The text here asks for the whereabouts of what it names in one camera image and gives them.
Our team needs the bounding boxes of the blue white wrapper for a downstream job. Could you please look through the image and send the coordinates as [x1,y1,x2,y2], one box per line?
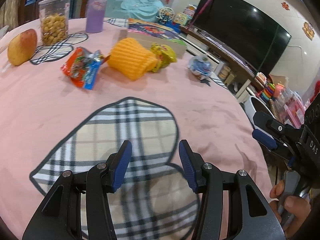
[188,55,213,80]

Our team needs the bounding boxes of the orange foam fruit net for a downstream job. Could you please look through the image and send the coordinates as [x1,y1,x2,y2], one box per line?
[107,37,158,81]

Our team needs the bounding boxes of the white trash bin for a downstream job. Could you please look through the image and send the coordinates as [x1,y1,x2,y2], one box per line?
[243,96,275,126]

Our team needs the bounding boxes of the person's right hand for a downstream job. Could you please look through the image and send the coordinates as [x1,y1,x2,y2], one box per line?
[269,180,311,239]

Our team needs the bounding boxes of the pink storage boxes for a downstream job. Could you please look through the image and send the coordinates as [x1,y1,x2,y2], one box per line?
[274,87,305,128]

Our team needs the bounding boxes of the white tv cabinet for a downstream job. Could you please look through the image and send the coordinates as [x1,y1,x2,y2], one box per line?
[180,26,254,103]

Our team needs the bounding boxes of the black television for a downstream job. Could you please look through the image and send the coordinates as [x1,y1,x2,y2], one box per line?
[193,0,291,75]

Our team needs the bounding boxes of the pink plaid-patch blanket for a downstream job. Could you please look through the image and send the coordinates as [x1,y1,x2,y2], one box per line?
[1,21,272,239]

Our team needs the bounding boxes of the yellow snack wrapper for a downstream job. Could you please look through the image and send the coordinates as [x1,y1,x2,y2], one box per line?
[150,43,177,73]

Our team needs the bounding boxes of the red snack wrapper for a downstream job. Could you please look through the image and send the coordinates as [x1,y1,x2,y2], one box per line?
[61,47,109,90]

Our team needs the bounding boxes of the colourful children's book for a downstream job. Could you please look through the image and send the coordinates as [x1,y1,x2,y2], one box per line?
[126,18,187,59]

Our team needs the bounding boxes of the toy ferris wheel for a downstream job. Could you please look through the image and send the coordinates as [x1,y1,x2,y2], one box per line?
[157,7,175,24]

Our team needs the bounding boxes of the red apple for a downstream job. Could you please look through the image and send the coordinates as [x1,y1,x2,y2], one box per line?
[7,29,37,66]

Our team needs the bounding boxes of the teal covered armchair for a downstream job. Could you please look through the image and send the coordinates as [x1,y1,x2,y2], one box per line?
[105,0,164,22]

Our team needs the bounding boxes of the clear snack jar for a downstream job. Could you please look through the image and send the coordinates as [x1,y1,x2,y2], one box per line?
[39,0,71,46]

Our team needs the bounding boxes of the purple thermos bottle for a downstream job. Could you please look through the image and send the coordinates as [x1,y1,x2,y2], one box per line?
[86,0,107,33]

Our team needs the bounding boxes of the rainbow stacking ring toy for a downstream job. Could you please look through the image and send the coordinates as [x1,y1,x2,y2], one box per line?
[260,83,275,102]

